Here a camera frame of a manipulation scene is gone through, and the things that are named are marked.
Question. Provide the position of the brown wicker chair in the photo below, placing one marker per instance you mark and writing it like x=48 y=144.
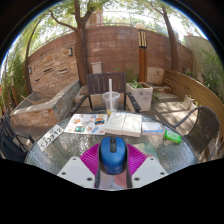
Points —
x=203 y=130

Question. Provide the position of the slim tree trunk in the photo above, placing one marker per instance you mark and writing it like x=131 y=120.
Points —
x=172 y=46

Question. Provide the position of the beige wall box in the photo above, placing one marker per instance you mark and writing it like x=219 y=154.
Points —
x=96 y=67

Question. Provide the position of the thick forked tree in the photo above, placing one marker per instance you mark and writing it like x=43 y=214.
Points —
x=81 y=53

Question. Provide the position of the small white booklet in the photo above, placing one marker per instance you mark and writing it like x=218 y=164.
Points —
x=152 y=127

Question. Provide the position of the green packet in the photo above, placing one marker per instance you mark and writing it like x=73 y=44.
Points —
x=172 y=136

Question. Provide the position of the wooden garden lamp post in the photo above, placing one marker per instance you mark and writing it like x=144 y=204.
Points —
x=142 y=60

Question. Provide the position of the curved wooden bench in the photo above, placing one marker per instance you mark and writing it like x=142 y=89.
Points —
x=193 y=88

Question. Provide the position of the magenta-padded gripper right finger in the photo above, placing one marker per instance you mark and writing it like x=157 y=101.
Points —
x=150 y=169

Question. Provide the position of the colourful picture sheet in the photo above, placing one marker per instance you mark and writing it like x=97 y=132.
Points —
x=86 y=124

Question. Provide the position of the white open book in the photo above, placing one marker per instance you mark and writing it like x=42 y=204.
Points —
x=124 y=124

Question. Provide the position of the floral mouse pad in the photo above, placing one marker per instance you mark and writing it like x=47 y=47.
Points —
x=147 y=148

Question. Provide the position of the stone raised bed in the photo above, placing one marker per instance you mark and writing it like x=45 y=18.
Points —
x=43 y=111

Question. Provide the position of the beige stone block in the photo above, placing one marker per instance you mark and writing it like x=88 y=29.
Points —
x=83 y=96

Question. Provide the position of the clear plastic cup with straw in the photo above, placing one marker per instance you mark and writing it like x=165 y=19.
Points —
x=111 y=100

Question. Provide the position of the blue computer mouse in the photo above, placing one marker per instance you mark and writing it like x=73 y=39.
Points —
x=113 y=155

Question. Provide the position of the black metal chair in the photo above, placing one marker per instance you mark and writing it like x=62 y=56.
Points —
x=10 y=143

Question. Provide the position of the white concrete planter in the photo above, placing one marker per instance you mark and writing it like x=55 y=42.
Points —
x=141 y=96

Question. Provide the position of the small white planter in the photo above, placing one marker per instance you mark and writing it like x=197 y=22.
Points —
x=189 y=102

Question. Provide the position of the black wall lamp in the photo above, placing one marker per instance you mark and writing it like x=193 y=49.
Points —
x=70 y=51
x=30 y=70

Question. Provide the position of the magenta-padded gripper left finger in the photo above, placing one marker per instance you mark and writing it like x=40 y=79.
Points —
x=74 y=170

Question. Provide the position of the dark wooden slatted chair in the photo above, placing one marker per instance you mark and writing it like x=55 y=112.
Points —
x=100 y=83

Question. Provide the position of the white license plate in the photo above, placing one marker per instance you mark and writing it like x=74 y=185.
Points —
x=50 y=137

